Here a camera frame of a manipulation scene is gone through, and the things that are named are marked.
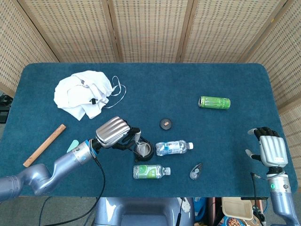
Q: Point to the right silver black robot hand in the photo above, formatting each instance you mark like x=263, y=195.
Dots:
x=274, y=150

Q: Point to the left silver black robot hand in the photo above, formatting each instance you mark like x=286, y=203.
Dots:
x=113, y=131

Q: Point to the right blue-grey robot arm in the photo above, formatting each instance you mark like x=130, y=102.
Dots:
x=282, y=200

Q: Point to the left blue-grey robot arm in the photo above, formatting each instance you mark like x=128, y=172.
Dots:
x=58, y=167

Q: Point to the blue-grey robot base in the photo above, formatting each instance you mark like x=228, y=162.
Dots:
x=141, y=212

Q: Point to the black round lid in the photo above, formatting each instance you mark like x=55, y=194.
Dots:
x=166, y=124

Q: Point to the blue plastic bag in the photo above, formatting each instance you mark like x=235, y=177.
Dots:
x=200, y=209

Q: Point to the mint green brush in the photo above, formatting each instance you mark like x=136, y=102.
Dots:
x=73, y=144

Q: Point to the clear bottle green label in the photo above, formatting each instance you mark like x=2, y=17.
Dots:
x=148, y=171

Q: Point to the clear bottle blue label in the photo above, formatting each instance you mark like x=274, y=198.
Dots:
x=172, y=147

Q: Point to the beige takeout container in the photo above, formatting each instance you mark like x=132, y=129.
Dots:
x=236, y=208

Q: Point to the wooden ruler stick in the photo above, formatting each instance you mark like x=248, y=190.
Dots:
x=44, y=145

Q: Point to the green drink can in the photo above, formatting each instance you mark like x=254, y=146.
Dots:
x=215, y=102

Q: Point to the blue cookie box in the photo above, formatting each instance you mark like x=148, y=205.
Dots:
x=235, y=222

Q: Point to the clear correction tape dispenser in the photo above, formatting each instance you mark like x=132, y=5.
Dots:
x=195, y=173

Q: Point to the woven wooden folding screen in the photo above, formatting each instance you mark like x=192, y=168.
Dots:
x=150, y=30

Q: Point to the black equipment box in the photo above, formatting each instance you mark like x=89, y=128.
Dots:
x=4, y=110

